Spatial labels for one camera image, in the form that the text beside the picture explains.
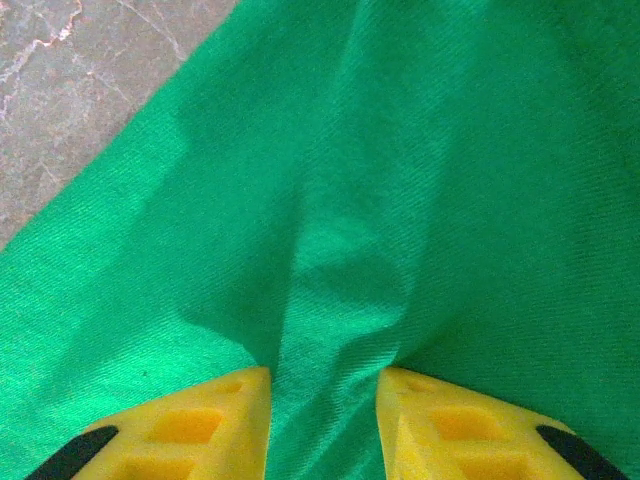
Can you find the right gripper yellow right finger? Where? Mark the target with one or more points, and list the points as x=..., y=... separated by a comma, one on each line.
x=460, y=430

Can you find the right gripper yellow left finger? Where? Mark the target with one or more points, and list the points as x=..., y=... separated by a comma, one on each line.
x=190, y=430

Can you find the green t-shirt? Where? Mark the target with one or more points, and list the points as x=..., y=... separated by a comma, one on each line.
x=375, y=175

